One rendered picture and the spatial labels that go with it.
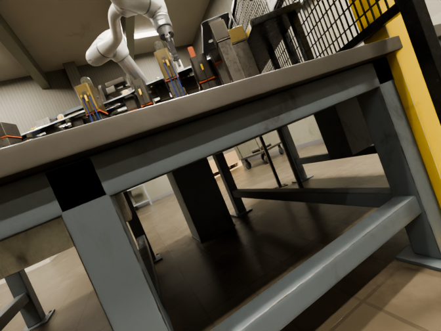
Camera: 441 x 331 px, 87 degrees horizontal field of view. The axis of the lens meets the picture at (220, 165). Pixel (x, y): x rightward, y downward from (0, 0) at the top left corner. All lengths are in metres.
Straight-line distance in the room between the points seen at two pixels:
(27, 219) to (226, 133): 0.37
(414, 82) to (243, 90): 0.58
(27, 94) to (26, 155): 7.86
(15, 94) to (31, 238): 7.70
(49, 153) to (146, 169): 0.14
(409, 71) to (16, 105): 8.12
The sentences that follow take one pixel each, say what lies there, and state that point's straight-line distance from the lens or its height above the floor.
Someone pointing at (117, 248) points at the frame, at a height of 0.49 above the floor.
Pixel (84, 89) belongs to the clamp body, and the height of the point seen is 1.02.
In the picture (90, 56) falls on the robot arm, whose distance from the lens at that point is 1.76.
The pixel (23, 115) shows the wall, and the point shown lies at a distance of 8.14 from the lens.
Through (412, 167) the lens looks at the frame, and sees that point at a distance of 0.91.
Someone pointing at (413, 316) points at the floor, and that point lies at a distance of 0.87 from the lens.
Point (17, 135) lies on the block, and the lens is 1.31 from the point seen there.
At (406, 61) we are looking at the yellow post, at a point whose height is 0.62.
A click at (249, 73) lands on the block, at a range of 1.10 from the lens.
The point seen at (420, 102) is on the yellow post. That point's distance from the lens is 0.93.
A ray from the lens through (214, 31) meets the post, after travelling 0.89.
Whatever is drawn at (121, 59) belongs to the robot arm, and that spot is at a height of 1.43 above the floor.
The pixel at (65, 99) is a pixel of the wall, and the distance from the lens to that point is 8.04.
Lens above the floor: 0.58
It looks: 3 degrees down
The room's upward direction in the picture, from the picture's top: 22 degrees counter-clockwise
